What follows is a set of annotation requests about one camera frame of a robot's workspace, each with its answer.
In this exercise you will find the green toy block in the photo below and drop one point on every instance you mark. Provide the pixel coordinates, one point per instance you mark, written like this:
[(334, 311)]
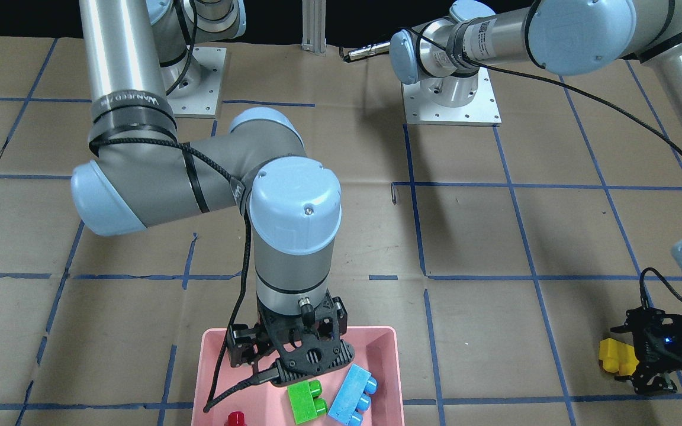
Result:
[(305, 400)]

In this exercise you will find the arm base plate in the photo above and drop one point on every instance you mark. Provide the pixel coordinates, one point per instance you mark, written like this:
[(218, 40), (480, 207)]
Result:
[(199, 93), (451, 100)]

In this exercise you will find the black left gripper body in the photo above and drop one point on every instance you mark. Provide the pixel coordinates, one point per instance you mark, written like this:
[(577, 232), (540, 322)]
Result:
[(677, 345)]

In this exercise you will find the yellow toy block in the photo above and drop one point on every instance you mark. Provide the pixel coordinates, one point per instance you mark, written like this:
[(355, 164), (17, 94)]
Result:
[(617, 358)]

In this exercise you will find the brown paper table cover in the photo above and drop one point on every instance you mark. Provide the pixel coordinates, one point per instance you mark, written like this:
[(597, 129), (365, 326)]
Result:
[(500, 255)]

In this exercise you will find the red toy block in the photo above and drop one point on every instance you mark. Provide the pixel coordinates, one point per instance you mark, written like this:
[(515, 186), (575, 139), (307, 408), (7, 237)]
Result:
[(236, 418)]

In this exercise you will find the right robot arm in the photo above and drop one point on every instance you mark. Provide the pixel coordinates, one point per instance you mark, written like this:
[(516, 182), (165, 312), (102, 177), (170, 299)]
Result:
[(140, 57)]

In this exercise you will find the pink plastic box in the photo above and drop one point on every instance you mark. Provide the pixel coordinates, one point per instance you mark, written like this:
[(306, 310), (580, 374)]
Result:
[(376, 350)]

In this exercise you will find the blue toy block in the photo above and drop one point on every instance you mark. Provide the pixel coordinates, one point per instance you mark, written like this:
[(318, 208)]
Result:
[(353, 397)]

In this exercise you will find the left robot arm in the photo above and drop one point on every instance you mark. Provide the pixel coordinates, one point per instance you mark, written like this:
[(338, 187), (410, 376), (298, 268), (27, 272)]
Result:
[(568, 38)]

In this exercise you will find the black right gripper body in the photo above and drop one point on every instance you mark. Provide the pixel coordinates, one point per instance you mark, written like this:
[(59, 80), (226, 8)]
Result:
[(242, 345)]

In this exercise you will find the aluminium frame post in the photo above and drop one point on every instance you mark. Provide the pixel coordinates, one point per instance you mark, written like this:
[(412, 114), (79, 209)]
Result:
[(313, 26)]

